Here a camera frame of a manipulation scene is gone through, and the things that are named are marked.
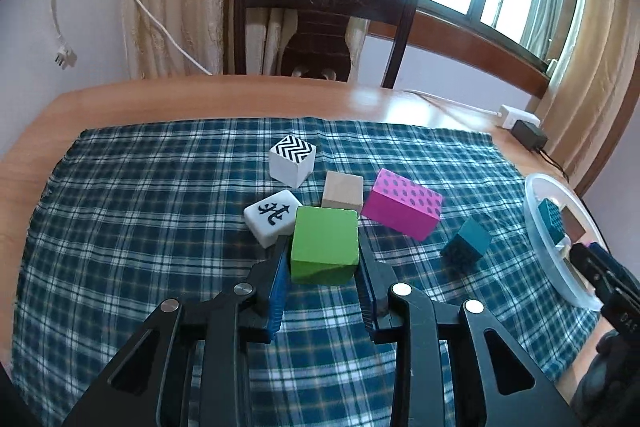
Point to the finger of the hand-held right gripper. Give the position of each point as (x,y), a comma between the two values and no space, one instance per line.
(595,274)
(620,272)

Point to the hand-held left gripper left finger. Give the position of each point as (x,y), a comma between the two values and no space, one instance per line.
(275,297)

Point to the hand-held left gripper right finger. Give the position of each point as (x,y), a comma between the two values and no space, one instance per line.
(370,302)

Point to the large plain wooden block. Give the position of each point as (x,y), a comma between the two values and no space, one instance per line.
(575,227)

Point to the clear plastic bin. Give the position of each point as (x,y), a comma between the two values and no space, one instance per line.
(545,252)

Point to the long teal checkered block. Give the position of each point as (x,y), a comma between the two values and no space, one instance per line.
(550,219)

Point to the green wooden block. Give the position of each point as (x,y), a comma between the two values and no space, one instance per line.
(325,242)

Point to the white mahjong tile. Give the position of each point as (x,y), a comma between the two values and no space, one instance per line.
(270,219)

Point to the small pink dotted block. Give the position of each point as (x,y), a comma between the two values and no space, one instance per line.
(395,212)

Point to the small plain wooden cube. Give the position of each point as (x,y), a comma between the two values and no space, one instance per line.
(342,194)

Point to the small teal checkered block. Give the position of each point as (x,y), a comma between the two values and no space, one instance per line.
(475,239)

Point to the white zigzag top cube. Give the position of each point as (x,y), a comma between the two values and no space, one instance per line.
(287,169)

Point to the person's right hand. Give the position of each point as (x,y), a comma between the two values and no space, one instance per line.
(615,382)

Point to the blue plaid cloth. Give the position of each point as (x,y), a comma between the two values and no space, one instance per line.
(150,232)

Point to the black power adapter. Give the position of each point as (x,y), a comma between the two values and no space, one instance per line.
(530,134)

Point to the white power strip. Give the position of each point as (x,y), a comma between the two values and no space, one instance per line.
(510,114)

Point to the beige side curtain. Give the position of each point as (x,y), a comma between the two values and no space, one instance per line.
(600,82)

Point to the dark wooden chair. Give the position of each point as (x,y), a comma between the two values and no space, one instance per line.
(320,42)

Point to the wooden window sill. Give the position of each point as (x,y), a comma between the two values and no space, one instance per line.
(450,42)

